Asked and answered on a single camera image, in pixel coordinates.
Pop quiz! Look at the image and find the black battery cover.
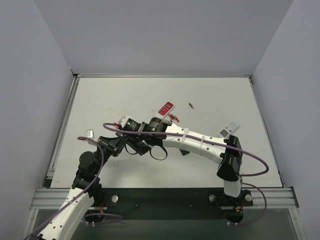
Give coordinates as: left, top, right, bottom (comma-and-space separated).
180, 149, 190, 156

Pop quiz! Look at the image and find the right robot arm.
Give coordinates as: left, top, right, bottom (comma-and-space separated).
118, 116, 243, 198

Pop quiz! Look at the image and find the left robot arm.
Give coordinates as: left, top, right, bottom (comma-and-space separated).
25, 136, 126, 240

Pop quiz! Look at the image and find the red and white remote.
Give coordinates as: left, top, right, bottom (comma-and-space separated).
157, 101, 175, 117

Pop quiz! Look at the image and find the white remote control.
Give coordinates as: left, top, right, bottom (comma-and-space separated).
218, 121, 240, 138

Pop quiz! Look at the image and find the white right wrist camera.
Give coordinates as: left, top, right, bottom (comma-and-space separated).
117, 115, 131, 129

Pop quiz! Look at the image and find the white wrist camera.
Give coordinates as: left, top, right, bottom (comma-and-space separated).
117, 115, 131, 129
85, 129, 94, 139

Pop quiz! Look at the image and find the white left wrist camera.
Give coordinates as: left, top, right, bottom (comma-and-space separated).
85, 129, 94, 139

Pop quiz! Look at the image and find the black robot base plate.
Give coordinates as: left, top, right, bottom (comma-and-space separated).
83, 186, 253, 223

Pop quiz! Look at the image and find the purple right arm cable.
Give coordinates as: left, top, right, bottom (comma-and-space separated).
102, 122, 270, 227

